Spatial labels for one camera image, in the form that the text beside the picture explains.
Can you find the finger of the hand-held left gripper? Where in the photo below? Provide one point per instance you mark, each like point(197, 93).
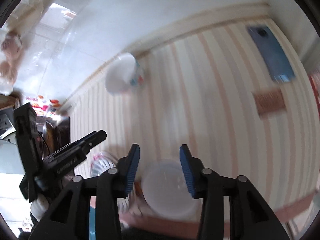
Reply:
point(92, 138)

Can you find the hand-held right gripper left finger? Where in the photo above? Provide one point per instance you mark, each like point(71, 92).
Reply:
point(132, 165)

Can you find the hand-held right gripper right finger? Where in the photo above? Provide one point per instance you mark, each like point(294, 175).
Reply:
point(186, 170)

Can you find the red floral white bowl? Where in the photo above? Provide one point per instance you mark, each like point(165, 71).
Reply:
point(165, 190)

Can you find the blue striped white plate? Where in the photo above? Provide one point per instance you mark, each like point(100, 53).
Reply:
point(102, 165)

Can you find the striped cat table mat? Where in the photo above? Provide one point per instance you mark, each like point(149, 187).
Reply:
point(212, 105)

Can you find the blue print white bowl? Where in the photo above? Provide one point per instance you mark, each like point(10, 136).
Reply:
point(120, 72)

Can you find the clear plastic bag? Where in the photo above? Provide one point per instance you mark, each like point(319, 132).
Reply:
point(10, 47)
point(57, 25)

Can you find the small brown card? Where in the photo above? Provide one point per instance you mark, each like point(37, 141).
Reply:
point(268, 102)

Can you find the blue smartphone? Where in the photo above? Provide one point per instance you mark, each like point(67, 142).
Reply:
point(272, 52)

